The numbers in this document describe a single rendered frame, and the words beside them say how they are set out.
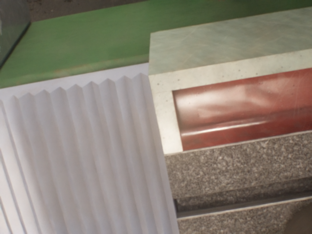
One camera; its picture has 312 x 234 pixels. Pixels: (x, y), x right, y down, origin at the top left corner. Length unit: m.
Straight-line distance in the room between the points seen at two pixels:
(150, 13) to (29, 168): 0.28
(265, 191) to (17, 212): 0.20
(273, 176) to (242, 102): 0.06
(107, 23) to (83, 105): 0.25
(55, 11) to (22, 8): 0.56
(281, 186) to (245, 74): 0.10
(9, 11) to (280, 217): 0.36
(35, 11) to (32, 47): 0.64
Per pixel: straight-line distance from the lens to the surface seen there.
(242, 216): 0.52
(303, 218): 0.51
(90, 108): 0.48
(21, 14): 0.75
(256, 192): 0.53
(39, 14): 1.33
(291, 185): 0.53
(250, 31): 0.53
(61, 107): 0.49
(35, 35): 0.74
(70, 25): 0.74
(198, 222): 0.52
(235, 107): 0.50
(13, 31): 0.71
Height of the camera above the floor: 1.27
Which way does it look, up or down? 67 degrees down
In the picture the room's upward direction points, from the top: 179 degrees counter-clockwise
